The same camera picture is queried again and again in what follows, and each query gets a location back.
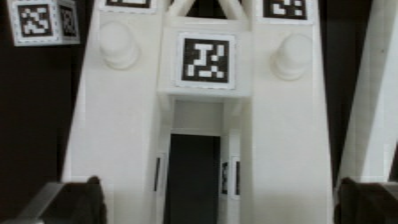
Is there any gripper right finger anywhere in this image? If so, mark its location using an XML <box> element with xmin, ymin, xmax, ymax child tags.
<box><xmin>335</xmin><ymin>178</ymin><xmax>398</xmax><ymax>224</ymax></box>

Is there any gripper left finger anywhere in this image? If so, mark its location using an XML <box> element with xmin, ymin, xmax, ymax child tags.
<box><xmin>11</xmin><ymin>176</ymin><xmax>107</xmax><ymax>224</ymax></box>

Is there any white chair back part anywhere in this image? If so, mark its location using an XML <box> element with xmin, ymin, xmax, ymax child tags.
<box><xmin>63</xmin><ymin>0</ymin><xmax>333</xmax><ymax>224</ymax></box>

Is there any white U-shaped fence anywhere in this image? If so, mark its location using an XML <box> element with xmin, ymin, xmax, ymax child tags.
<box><xmin>340</xmin><ymin>0</ymin><xmax>398</xmax><ymax>182</ymax></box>

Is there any white tagged leg cube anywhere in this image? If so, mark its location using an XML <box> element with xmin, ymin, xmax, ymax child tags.
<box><xmin>8</xmin><ymin>0</ymin><xmax>81</xmax><ymax>47</ymax></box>

